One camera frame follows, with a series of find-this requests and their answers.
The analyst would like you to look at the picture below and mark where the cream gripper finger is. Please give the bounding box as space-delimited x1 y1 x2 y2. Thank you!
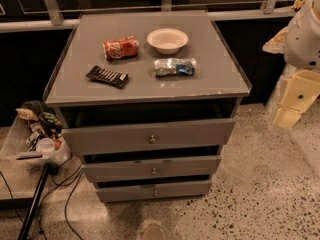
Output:
273 70 320 129
262 27 288 54

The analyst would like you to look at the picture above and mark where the grey top drawer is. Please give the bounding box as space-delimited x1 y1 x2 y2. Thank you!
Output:
62 118 235 155

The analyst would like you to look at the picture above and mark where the grey drawer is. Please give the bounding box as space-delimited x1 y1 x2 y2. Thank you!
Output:
62 118 235 155
96 180 211 202
83 156 221 183

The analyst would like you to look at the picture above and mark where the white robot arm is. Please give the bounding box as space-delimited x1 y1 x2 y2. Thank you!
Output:
263 0 320 128

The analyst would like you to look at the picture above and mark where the grey middle drawer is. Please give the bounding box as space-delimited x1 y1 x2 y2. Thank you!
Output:
83 156 221 183

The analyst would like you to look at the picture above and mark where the grey drawer cabinet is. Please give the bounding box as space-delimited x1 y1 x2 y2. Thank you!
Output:
44 11 251 190

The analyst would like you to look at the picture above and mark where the grey bottom drawer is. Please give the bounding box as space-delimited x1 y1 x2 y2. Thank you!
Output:
96 180 211 202

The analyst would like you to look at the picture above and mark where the yellow object on railing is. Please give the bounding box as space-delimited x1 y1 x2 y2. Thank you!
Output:
292 0 307 11

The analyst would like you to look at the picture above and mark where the silver blue chip bag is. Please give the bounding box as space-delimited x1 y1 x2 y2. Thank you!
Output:
154 58 197 77

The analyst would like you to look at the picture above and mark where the white paper bowl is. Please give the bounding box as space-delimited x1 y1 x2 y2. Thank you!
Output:
147 28 189 55

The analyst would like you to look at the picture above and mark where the black snack bar wrapper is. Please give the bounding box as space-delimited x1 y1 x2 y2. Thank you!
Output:
86 66 129 89

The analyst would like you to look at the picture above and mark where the metal railing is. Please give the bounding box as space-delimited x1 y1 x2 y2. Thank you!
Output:
0 0 320 34

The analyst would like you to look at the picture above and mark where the white cup in bin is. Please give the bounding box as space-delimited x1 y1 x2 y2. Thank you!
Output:
36 138 55 152

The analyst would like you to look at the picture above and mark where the black pole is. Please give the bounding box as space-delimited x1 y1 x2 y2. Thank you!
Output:
17 163 51 240

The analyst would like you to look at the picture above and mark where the black floor cable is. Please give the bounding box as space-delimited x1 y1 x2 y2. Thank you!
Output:
36 157 86 240

